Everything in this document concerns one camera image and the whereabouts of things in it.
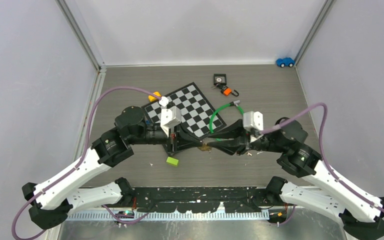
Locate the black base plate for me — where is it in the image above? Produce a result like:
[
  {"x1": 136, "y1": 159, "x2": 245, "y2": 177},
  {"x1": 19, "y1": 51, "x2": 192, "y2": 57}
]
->
[{"x1": 101, "y1": 186, "x2": 296, "y2": 215}]

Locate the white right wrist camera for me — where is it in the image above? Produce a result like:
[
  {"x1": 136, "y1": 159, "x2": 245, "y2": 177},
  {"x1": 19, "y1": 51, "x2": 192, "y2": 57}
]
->
[{"x1": 242, "y1": 111, "x2": 264, "y2": 131}]

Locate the brass padlock with steel shackle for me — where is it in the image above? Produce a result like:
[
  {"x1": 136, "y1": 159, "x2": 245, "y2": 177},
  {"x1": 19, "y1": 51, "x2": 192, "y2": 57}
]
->
[{"x1": 197, "y1": 142, "x2": 212, "y2": 152}]

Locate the black square key tag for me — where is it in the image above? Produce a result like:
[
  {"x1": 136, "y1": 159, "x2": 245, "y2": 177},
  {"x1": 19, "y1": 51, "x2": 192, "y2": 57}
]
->
[{"x1": 213, "y1": 73, "x2": 227, "y2": 86}]

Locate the orange black padlock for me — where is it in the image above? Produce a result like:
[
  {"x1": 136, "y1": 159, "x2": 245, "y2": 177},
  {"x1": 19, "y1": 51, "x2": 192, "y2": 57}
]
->
[{"x1": 220, "y1": 86, "x2": 239, "y2": 97}]

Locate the aluminium frame rail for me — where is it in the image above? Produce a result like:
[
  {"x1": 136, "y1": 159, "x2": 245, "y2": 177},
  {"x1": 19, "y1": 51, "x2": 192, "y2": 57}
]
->
[{"x1": 50, "y1": 185, "x2": 352, "y2": 222}]

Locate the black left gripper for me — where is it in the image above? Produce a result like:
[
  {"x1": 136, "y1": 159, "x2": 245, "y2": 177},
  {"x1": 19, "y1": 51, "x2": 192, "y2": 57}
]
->
[{"x1": 128, "y1": 121, "x2": 203, "y2": 156}]

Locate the green cable lock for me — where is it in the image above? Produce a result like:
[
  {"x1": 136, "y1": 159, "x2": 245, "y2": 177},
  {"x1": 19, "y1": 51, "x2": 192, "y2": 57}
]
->
[{"x1": 209, "y1": 100, "x2": 244, "y2": 134}]

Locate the lime green block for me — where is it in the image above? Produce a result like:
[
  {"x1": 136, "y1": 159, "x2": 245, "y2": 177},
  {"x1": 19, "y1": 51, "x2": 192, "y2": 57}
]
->
[{"x1": 166, "y1": 157, "x2": 179, "y2": 167}]

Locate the blue toy car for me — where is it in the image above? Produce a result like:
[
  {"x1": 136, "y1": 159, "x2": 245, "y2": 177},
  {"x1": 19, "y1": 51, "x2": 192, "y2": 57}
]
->
[{"x1": 275, "y1": 57, "x2": 295, "y2": 68}]

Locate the black white chessboard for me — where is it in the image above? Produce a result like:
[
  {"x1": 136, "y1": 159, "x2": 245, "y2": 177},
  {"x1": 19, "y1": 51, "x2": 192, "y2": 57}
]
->
[{"x1": 142, "y1": 82, "x2": 227, "y2": 140}]

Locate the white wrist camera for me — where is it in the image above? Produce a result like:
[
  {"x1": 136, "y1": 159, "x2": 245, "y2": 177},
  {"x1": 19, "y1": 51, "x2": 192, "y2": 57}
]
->
[
  {"x1": 242, "y1": 111, "x2": 264, "y2": 131},
  {"x1": 158, "y1": 96, "x2": 182, "y2": 137}
]

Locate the yellow toy block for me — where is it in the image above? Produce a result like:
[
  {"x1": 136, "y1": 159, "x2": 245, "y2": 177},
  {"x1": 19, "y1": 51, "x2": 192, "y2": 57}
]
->
[{"x1": 147, "y1": 91, "x2": 162, "y2": 103}]

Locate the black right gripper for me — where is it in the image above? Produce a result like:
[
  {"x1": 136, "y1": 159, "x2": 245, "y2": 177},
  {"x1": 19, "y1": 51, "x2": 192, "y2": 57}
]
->
[{"x1": 206, "y1": 117, "x2": 287, "y2": 156}]

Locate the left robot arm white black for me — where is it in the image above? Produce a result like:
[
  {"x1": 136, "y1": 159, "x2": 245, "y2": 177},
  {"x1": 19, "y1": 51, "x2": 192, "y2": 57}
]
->
[{"x1": 22, "y1": 106, "x2": 203, "y2": 230}]

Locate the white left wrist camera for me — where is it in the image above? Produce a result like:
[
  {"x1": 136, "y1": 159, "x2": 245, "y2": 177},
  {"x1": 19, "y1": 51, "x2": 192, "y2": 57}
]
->
[{"x1": 158, "y1": 96, "x2": 182, "y2": 137}]

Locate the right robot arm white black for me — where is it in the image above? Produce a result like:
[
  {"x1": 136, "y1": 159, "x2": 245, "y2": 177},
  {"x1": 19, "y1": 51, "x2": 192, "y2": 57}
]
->
[{"x1": 208, "y1": 119, "x2": 384, "y2": 240}]

